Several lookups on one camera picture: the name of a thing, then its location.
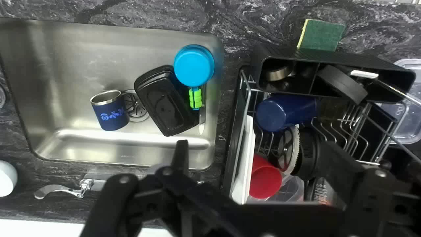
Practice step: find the black round lid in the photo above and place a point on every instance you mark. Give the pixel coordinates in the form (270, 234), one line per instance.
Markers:
(342, 83)

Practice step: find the green yellow sponge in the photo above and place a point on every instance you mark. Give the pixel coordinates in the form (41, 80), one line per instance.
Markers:
(320, 34)

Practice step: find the blue steel cup with logo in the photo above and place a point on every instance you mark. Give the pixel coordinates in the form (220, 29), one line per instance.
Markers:
(109, 112)

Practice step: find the clear plastic food container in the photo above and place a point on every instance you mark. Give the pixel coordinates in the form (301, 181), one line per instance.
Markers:
(408, 113)

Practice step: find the dark blue plain cup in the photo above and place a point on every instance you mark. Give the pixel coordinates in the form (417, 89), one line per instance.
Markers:
(284, 112)

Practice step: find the black plastic container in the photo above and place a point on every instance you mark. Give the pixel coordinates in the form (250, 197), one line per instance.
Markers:
(168, 102)

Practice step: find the white bowl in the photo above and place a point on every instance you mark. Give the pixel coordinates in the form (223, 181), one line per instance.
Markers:
(6, 178)

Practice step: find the metal sink drain strainer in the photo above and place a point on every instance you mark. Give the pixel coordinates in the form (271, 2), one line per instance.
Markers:
(134, 106)

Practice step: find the round metal filter disc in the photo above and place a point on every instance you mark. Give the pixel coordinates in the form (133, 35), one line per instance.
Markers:
(287, 149)

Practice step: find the black round container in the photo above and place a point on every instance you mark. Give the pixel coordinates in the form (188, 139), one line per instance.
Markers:
(313, 153)

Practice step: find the stainless steel sink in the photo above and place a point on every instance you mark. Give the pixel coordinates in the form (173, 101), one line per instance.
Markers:
(87, 56)

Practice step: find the red plastic cup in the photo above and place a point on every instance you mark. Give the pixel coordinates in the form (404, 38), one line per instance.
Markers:
(263, 179)

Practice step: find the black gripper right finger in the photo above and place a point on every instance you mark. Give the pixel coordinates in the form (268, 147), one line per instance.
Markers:
(377, 197)

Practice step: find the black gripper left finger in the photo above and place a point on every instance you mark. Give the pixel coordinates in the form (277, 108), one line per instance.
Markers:
(114, 201)

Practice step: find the black utensil caddy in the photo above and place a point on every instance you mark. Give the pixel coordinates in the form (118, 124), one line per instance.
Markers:
(306, 72)

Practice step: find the small clear plastic tub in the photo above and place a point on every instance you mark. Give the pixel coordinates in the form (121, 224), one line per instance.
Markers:
(289, 188)

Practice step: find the white plate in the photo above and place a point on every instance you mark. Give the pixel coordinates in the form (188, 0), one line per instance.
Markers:
(245, 162)

